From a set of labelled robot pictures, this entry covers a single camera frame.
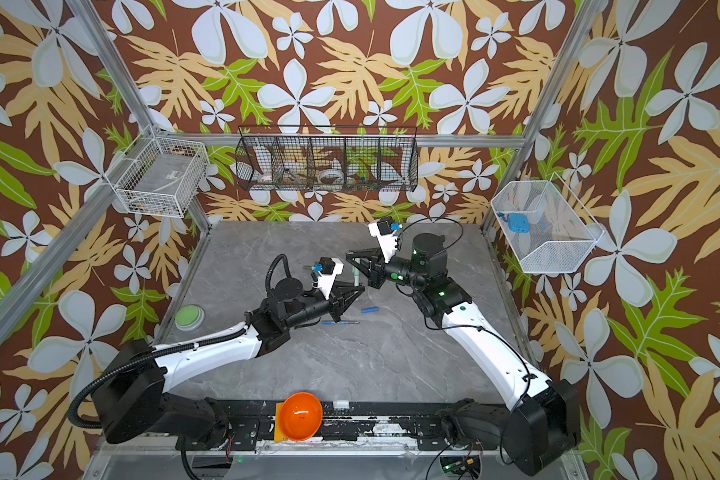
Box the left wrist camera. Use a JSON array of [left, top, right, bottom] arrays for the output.
[[312, 257, 344, 300]]

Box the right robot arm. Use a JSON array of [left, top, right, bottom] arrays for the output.
[[346, 217, 580, 476]]

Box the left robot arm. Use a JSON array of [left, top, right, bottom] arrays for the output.
[[67, 254, 365, 448]]

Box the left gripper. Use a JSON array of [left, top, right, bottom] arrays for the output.
[[284, 280, 364, 332]]

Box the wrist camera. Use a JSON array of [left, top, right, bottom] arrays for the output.
[[368, 216, 401, 263], [312, 257, 344, 300]]

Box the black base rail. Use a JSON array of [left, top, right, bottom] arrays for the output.
[[189, 400, 499, 454]]

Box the green push button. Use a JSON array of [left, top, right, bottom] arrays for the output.
[[174, 305, 205, 331]]

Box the white wire basket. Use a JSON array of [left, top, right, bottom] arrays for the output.
[[108, 128, 209, 218]]

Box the black wire basket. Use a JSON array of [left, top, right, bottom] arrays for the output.
[[232, 125, 420, 192]]

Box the blue pen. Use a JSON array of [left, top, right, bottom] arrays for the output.
[[320, 320, 361, 326]]

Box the blue object in basket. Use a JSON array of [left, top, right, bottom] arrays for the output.
[[506, 213, 531, 234]]

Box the orange bowl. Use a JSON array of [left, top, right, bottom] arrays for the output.
[[276, 392, 323, 442]]

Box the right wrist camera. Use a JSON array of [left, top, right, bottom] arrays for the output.
[[368, 216, 401, 263]]

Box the white mesh basket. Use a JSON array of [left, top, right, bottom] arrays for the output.
[[491, 175, 605, 276]]

